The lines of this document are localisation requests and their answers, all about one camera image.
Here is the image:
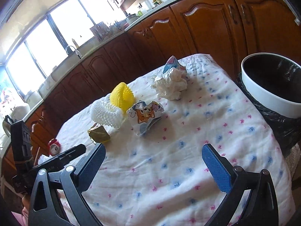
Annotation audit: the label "white foam fruit net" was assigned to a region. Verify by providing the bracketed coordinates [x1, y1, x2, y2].
[90, 99, 125, 129]

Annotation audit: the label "cartoon cat wrapper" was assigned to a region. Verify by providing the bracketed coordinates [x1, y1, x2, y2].
[127, 101, 164, 136]

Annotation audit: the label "white paper ball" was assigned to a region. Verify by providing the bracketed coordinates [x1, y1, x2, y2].
[151, 67, 187, 101]

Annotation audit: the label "chrome kitchen faucet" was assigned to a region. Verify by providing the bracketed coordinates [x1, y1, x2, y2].
[65, 45, 82, 59]

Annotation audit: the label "white rimmed trash bin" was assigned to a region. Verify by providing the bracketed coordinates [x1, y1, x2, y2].
[241, 53, 300, 119]

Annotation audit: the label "black trash bag liner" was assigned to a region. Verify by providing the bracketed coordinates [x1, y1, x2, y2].
[236, 56, 301, 159]

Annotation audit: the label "wooden kitchen base cabinets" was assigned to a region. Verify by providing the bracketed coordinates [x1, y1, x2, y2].
[27, 0, 300, 155]

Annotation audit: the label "red soda can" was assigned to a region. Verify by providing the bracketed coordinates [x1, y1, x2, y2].
[48, 138, 61, 157]

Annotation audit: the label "gold foil wrapper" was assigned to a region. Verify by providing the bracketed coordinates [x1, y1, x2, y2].
[87, 123, 110, 143]

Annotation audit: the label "grey speckled countertop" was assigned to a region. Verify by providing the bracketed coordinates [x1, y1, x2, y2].
[0, 0, 274, 151]

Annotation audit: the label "yellow foam fruit net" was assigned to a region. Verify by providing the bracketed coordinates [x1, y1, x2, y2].
[110, 82, 135, 113]

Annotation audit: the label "white floral tablecloth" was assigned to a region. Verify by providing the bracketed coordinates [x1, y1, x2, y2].
[55, 53, 296, 226]

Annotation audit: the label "dish drying rack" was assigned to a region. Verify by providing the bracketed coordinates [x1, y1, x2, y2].
[90, 21, 112, 42]

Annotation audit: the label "crumpled colourful cartoon wrapper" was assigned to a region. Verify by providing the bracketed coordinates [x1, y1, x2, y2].
[163, 56, 187, 73]

